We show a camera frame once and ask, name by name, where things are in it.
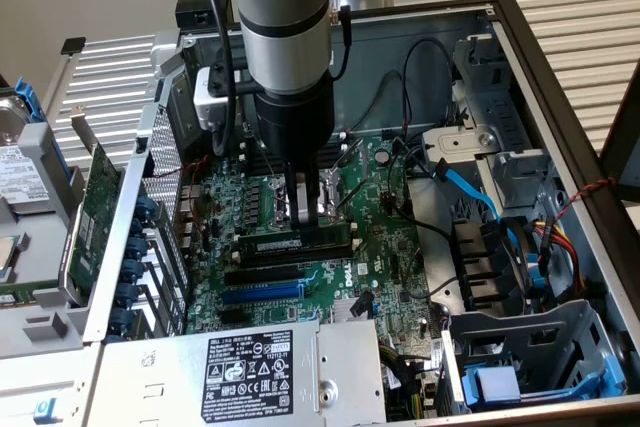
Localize blue card retention clip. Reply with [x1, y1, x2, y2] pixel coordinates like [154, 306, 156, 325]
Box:
[123, 236, 150, 262]
[114, 281, 141, 308]
[119, 259, 146, 284]
[133, 195, 160, 222]
[108, 306, 136, 333]

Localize silver chipset heatsink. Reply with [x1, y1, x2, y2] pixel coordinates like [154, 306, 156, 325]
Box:
[330, 296, 375, 324]

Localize black box with port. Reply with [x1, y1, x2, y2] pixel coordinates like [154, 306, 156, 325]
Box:
[174, 0, 234, 31]

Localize small black table bracket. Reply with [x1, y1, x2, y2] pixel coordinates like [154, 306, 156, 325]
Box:
[59, 36, 87, 56]

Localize blue expansion slot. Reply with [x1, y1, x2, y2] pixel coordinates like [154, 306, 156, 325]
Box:
[222, 281, 305, 305]

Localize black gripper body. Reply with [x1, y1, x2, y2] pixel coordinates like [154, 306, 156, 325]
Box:
[252, 71, 335, 166]

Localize blue plastic disk tray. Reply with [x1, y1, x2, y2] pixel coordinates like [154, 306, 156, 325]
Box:
[462, 354, 626, 411]

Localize black gripper cable with plug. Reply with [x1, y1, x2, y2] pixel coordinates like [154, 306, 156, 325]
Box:
[329, 4, 354, 83]

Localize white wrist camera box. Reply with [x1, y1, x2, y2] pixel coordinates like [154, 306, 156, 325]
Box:
[193, 66, 236, 131]

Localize grey open PC case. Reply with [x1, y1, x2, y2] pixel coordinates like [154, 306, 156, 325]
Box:
[82, 0, 640, 427]

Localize grey metal drive cage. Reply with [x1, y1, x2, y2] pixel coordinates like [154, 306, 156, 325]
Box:
[421, 34, 564, 208]

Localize green RAM stick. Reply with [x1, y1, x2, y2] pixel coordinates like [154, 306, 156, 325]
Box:
[0, 280, 69, 306]
[237, 223, 352, 256]

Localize blue flat SATA wire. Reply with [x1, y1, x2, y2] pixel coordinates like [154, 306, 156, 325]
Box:
[433, 157, 544, 298]

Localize silver hard disk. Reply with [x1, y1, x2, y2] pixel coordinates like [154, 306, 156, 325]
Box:
[0, 96, 54, 213]

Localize grey metal disk bay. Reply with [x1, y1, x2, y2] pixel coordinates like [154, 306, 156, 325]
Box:
[439, 299, 629, 416]

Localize dark brown panel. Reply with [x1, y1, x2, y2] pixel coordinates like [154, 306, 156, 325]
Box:
[597, 59, 640, 203]

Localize metal CPU socket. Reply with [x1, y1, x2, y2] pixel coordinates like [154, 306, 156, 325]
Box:
[269, 166, 351, 231]

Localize long black expansion slot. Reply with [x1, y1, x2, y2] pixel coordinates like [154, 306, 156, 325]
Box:
[223, 265, 302, 287]

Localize silver CPU chip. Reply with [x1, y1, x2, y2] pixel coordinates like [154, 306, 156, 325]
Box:
[0, 234, 29, 284]

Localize red yellow power wire bundle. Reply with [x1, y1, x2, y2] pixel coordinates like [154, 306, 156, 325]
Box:
[532, 219, 586, 298]

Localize black plastic fan shroud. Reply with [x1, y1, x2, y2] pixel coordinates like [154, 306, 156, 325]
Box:
[449, 216, 531, 318]

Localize thin black wire loop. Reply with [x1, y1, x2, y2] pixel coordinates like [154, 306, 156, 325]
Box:
[401, 38, 457, 131]

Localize black camera cable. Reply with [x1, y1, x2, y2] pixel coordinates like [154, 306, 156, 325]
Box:
[192, 0, 237, 158]

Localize blue disk caddy rail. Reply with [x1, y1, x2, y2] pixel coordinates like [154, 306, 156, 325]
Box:
[13, 75, 74, 188]

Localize yellow black wire bundle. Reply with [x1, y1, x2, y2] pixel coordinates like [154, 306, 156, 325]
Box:
[378, 341, 441, 423]

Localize blue plastic latch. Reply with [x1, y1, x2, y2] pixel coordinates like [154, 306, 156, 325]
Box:
[32, 396, 59, 426]

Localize black RAM slot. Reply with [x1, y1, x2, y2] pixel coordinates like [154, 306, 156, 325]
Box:
[246, 152, 345, 170]
[245, 145, 344, 163]
[247, 159, 345, 177]
[244, 138, 344, 156]
[240, 248, 355, 269]

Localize thin metal locking lever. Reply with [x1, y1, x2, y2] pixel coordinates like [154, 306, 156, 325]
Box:
[335, 177, 372, 212]
[329, 139, 365, 173]

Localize green Dell motherboard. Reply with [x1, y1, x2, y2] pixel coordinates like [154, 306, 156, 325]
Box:
[182, 134, 446, 348]

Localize green graphics card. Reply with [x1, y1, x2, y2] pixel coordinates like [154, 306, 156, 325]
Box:
[58, 105, 126, 309]

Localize silver power supply unit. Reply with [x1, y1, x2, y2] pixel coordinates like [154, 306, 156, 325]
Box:
[84, 319, 389, 427]

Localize red black twisted wire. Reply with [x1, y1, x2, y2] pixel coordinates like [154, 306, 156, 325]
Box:
[547, 176, 619, 226]

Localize grey plastic parts rack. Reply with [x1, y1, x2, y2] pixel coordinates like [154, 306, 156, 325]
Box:
[0, 119, 126, 361]

